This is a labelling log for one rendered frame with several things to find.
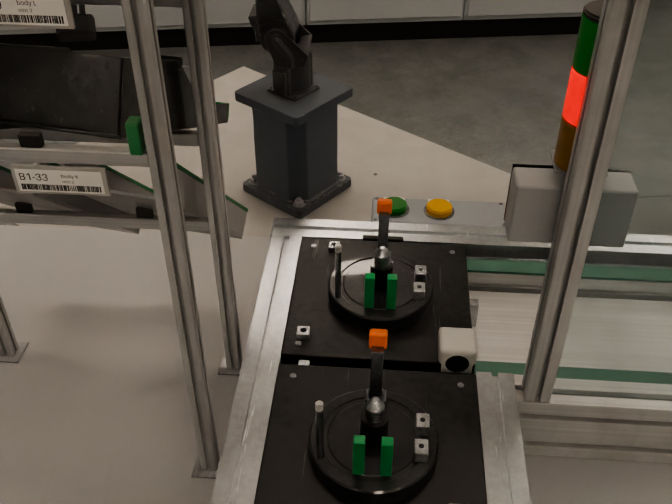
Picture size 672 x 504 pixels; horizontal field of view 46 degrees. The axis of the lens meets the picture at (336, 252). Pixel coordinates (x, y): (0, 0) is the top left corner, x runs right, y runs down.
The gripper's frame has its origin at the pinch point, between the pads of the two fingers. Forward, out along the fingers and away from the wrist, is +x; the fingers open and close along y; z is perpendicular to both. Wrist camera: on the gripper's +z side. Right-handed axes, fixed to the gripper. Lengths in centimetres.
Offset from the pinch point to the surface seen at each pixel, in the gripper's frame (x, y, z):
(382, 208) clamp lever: -27, 51, -38
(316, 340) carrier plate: -26, 68, -27
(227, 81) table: 39.4, -5.9, -29.0
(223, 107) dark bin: -35, 39, -19
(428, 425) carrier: -40, 81, -35
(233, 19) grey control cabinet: 219, -140, -59
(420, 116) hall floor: 176, -59, -128
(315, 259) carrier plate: -17, 54, -30
